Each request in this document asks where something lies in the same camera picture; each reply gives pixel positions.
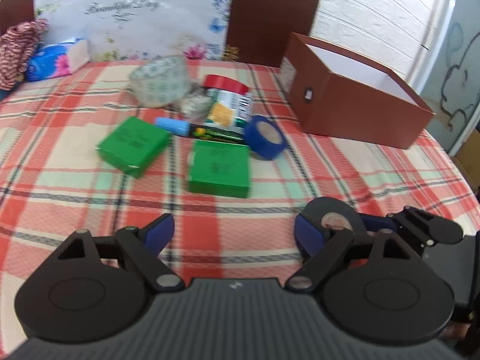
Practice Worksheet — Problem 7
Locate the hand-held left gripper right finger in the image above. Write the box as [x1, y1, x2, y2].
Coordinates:
[287, 213, 413, 294]

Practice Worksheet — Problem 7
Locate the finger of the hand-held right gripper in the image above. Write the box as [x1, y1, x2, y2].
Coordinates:
[357, 205, 464, 250]

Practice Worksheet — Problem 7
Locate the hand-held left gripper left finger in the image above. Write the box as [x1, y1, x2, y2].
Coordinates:
[56, 213, 185, 294]

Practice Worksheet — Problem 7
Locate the black tape roll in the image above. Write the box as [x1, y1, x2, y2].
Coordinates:
[304, 197, 366, 241]

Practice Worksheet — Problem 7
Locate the green square box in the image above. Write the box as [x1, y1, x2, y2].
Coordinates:
[95, 116, 172, 179]
[187, 139, 251, 198]

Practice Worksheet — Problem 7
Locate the blue tape roll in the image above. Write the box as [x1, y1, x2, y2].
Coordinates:
[244, 115, 289, 160]

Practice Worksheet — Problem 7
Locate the black marker with blue cap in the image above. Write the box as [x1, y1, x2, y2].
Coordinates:
[154, 117, 246, 145]

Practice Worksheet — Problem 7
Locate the brown cardboard box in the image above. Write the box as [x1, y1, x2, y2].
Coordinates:
[280, 32, 436, 150]

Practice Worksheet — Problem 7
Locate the red plaid blanket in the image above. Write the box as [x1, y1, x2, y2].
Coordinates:
[0, 59, 480, 346]

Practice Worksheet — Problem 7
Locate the plain tan carton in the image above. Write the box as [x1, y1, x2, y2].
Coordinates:
[452, 129, 480, 192]

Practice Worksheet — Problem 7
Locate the clear bag of small parts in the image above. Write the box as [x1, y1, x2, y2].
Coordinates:
[180, 84, 214, 119]

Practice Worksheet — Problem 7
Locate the clear tape roll green print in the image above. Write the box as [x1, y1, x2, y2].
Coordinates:
[129, 55, 192, 107]

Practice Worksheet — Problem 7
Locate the red tape roll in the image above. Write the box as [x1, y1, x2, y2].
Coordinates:
[203, 74, 251, 94]

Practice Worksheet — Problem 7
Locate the cartoon printed door panel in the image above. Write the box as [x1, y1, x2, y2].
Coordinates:
[422, 0, 480, 158]

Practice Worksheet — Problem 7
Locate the blue tissue pack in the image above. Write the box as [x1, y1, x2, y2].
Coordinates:
[25, 37, 91, 82]

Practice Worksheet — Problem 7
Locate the floral pillow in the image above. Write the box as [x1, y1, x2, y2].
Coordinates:
[34, 0, 239, 62]

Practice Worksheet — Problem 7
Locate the brown wooden headboard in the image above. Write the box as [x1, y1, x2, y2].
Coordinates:
[0, 0, 320, 69]

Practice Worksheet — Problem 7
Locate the red white checkered cloth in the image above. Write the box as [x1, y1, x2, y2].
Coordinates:
[0, 20, 49, 91]

